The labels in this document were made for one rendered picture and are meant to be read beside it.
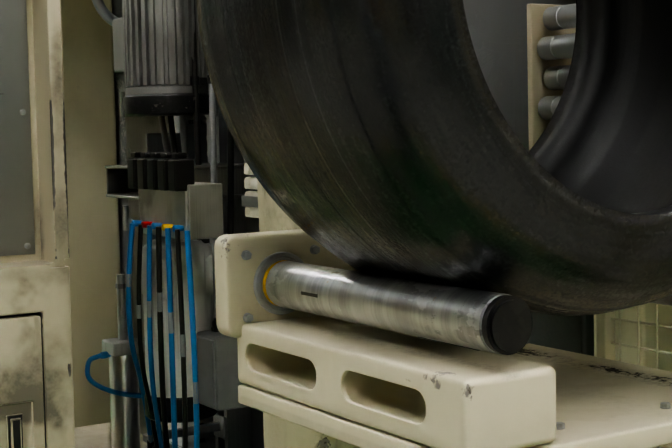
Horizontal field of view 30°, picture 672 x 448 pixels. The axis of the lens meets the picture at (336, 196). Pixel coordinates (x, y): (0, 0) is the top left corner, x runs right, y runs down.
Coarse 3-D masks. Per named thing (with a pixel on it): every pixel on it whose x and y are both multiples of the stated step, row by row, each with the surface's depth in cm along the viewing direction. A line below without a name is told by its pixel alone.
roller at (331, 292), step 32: (288, 288) 116; (320, 288) 111; (352, 288) 107; (384, 288) 104; (416, 288) 100; (448, 288) 98; (352, 320) 108; (384, 320) 103; (416, 320) 99; (448, 320) 95; (480, 320) 92; (512, 320) 92; (512, 352) 93
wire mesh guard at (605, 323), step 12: (612, 312) 150; (600, 324) 150; (612, 324) 150; (648, 324) 145; (600, 336) 150; (612, 336) 150; (600, 348) 150; (612, 348) 150; (636, 348) 147; (648, 348) 145
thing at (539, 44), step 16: (528, 16) 156; (544, 16) 156; (560, 16) 153; (528, 32) 156; (544, 32) 157; (560, 32) 159; (528, 48) 157; (544, 48) 155; (560, 48) 152; (528, 64) 157; (544, 64) 157; (560, 64) 159; (528, 80) 157; (544, 80) 157; (560, 80) 154; (528, 96) 157; (544, 96) 158; (560, 96) 154; (528, 112) 157; (544, 112) 155; (544, 128) 158
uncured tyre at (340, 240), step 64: (256, 0) 94; (320, 0) 88; (384, 0) 86; (448, 0) 87; (576, 0) 133; (640, 0) 132; (256, 64) 96; (320, 64) 89; (384, 64) 87; (448, 64) 87; (576, 64) 132; (640, 64) 132; (256, 128) 101; (320, 128) 92; (384, 128) 88; (448, 128) 88; (576, 128) 130; (640, 128) 130; (320, 192) 99; (384, 192) 92; (448, 192) 90; (512, 192) 91; (576, 192) 128; (640, 192) 124; (384, 256) 101; (448, 256) 94; (512, 256) 94; (576, 256) 95; (640, 256) 98
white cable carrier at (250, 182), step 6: (246, 168) 141; (246, 174) 141; (252, 174) 140; (246, 180) 141; (252, 180) 140; (246, 186) 141; (252, 186) 140; (246, 192) 141; (252, 192) 140; (246, 210) 141; (252, 210) 140; (246, 216) 141; (252, 216) 140; (258, 216) 139
